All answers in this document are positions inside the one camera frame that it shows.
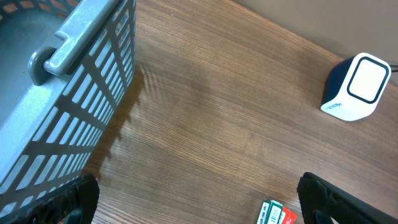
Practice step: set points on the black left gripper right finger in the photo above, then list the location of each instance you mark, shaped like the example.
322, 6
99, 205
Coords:
323, 202

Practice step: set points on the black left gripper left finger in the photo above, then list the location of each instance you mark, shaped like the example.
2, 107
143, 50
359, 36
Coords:
74, 202

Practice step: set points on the red stick packet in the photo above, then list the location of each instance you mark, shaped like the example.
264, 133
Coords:
287, 216

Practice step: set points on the green white gum pack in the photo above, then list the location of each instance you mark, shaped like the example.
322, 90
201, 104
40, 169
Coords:
270, 212

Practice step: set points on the white barcode scanner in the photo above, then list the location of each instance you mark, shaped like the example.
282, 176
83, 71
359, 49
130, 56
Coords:
354, 87

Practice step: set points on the grey plastic basket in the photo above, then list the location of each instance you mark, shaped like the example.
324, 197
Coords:
65, 67

